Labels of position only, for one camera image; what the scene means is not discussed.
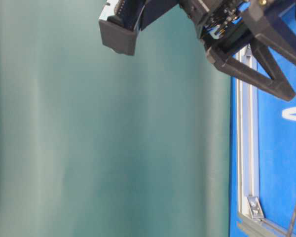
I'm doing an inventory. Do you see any black gripper body teal tape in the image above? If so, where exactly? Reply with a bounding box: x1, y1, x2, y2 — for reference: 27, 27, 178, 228
175, 0, 253, 67

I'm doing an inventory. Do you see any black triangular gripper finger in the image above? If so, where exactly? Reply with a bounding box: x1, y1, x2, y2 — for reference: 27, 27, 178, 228
207, 0, 296, 101

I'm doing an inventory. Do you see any blue table cloth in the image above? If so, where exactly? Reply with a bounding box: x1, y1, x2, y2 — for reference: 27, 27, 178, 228
228, 9, 296, 237

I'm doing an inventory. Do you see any white string loop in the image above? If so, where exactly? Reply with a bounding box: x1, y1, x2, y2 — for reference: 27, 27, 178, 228
281, 105, 296, 123

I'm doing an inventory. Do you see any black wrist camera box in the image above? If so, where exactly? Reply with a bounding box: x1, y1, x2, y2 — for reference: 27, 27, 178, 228
99, 0, 178, 56

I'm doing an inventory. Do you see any silver aluminium extrusion frame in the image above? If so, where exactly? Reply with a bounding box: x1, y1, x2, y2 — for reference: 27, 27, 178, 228
234, 44, 296, 237

